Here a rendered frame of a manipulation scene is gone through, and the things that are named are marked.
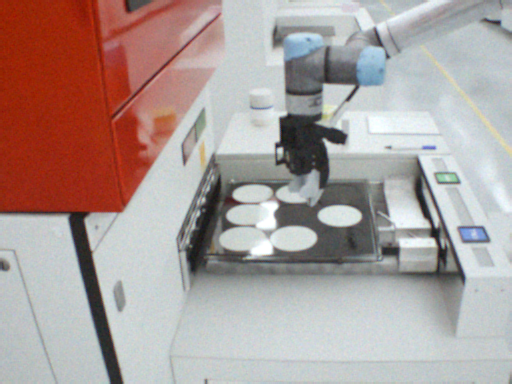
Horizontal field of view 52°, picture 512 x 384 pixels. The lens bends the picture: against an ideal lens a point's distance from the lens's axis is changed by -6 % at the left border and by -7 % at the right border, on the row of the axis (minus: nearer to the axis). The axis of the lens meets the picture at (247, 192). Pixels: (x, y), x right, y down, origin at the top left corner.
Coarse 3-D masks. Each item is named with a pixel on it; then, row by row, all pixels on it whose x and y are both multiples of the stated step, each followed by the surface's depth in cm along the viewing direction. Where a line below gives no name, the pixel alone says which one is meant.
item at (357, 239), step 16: (336, 192) 139; (352, 192) 138; (224, 208) 134; (272, 208) 133; (288, 208) 133; (304, 208) 132; (320, 208) 131; (224, 224) 127; (256, 224) 126; (272, 224) 126; (288, 224) 126; (304, 224) 125; (320, 224) 125; (368, 224) 123; (320, 240) 119; (336, 240) 118; (352, 240) 118; (368, 240) 117
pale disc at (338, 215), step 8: (328, 208) 131; (336, 208) 131; (344, 208) 131; (352, 208) 131; (320, 216) 128; (328, 216) 128; (336, 216) 127; (344, 216) 127; (352, 216) 127; (360, 216) 127; (336, 224) 124; (344, 224) 124; (352, 224) 124
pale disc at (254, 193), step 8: (256, 184) 145; (240, 192) 142; (248, 192) 141; (256, 192) 141; (264, 192) 141; (272, 192) 141; (240, 200) 138; (248, 200) 137; (256, 200) 137; (264, 200) 137
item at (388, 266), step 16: (208, 272) 124; (224, 272) 123; (240, 272) 123; (256, 272) 122; (272, 272) 122; (288, 272) 122; (304, 272) 121; (320, 272) 121; (336, 272) 120; (352, 272) 120; (368, 272) 119; (384, 272) 119; (400, 272) 118; (416, 272) 118; (432, 272) 118
